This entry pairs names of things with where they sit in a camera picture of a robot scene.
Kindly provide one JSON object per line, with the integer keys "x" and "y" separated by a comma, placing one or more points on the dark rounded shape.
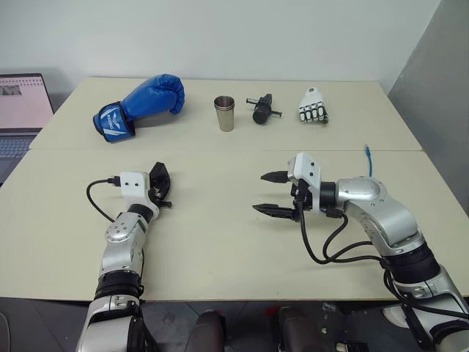
{"x": 297, "y": 330}
{"x": 207, "y": 330}

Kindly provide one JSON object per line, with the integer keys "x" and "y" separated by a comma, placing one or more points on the white robotic hand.
{"x": 311, "y": 99}

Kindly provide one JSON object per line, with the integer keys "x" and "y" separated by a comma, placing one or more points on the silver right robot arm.
{"x": 384, "y": 216}

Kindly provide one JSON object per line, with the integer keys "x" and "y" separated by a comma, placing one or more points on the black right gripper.
{"x": 299, "y": 198}

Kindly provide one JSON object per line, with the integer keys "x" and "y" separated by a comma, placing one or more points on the black cylindrical gripper device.
{"x": 261, "y": 113}

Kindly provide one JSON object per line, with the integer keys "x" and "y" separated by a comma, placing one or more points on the open laptop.
{"x": 18, "y": 106}

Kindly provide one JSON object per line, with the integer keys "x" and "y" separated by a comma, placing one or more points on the white rounded object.
{"x": 394, "y": 317}

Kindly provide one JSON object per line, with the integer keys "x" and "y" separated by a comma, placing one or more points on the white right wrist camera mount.
{"x": 309, "y": 166}

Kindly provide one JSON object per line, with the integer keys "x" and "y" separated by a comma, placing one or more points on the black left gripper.
{"x": 159, "y": 198}

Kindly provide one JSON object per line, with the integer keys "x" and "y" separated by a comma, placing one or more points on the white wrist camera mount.
{"x": 309, "y": 166}
{"x": 133, "y": 183}

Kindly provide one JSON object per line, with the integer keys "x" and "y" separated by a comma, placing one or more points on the blue boxing glove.
{"x": 154, "y": 95}

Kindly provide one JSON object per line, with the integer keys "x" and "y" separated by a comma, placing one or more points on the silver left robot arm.
{"x": 121, "y": 234}

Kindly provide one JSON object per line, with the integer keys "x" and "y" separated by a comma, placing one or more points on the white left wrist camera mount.
{"x": 133, "y": 183}

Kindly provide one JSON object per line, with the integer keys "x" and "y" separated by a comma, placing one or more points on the stainless steel cup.
{"x": 224, "y": 99}
{"x": 227, "y": 119}

